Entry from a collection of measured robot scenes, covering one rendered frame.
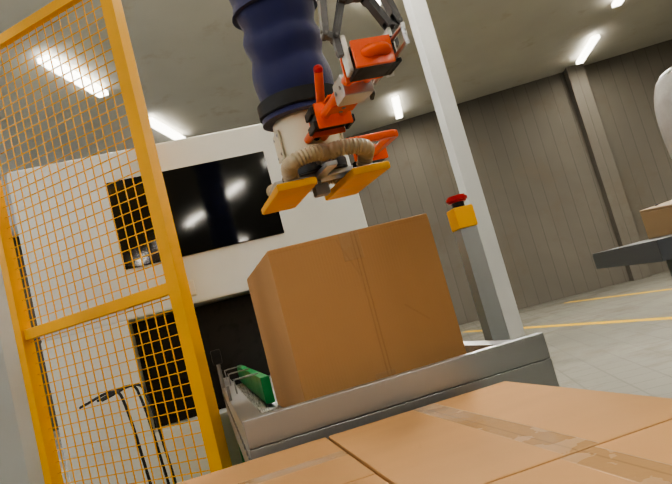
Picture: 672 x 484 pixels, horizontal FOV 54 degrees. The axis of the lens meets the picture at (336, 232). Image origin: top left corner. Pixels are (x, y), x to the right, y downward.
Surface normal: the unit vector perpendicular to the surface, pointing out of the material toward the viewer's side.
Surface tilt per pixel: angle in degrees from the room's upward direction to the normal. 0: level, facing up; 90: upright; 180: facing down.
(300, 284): 90
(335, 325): 90
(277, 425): 90
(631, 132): 90
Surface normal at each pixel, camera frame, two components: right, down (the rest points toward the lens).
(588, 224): -0.15, -0.08
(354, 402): 0.19, -0.17
